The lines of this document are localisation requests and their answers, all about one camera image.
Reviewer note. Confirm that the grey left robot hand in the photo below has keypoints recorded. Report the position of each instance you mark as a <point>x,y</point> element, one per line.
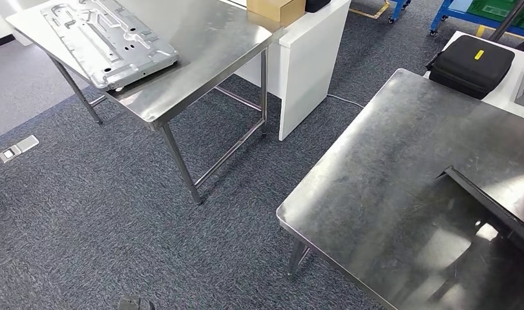
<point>136,303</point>

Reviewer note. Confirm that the stainless steel table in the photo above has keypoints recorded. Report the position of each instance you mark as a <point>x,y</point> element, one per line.
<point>210,38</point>

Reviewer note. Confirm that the brown cardboard box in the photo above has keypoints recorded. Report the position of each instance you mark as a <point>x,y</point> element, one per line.
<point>276,8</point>

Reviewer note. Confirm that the stainless steel workbench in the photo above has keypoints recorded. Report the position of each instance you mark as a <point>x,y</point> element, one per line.
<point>373,214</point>

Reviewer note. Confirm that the black case with yellow label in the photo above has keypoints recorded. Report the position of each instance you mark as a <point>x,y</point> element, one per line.
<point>469,68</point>

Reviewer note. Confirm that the white desk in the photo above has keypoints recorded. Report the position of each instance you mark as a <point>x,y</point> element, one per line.
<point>308,68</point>
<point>505,96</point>

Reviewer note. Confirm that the silver floor socket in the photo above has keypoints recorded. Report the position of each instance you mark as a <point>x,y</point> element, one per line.
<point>18,149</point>

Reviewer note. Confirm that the dark metal pole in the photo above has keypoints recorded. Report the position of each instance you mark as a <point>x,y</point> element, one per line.
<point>508,19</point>

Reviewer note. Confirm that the stamped silver metal panel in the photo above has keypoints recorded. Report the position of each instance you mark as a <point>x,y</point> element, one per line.
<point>112,43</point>

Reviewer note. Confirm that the green board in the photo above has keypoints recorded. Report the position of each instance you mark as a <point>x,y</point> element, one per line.
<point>497,7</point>

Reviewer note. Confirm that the small black pouch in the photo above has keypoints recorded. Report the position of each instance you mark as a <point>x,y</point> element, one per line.
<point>317,4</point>

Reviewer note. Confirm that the blue wheeled rack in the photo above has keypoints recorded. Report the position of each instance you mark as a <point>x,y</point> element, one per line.
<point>454,6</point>
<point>399,6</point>

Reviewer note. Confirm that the black plastic panel part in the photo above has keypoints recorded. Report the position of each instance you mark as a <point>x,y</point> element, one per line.
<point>493,204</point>

